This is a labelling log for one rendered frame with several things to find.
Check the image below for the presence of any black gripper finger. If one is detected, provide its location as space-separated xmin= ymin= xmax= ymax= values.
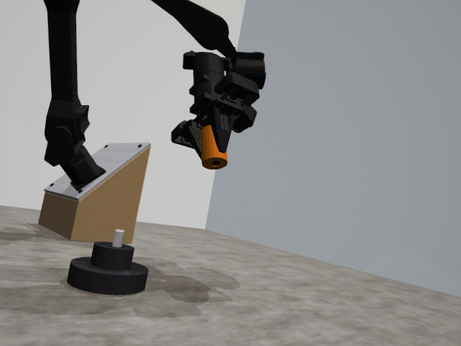
xmin=206 ymin=99 xmax=245 ymax=153
xmin=182 ymin=126 xmax=202 ymax=160

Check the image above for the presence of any black round pedestal with silver shaft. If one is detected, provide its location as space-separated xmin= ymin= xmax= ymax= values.
xmin=67 ymin=229 xmax=148 ymax=295

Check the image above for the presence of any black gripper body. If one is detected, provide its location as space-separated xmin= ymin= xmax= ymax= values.
xmin=171 ymin=72 xmax=260 ymax=148

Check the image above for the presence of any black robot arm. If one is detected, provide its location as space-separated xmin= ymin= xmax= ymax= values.
xmin=44 ymin=0 xmax=266 ymax=191

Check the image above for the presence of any orange knob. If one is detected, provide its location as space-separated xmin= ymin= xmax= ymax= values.
xmin=200 ymin=125 xmax=228 ymax=169

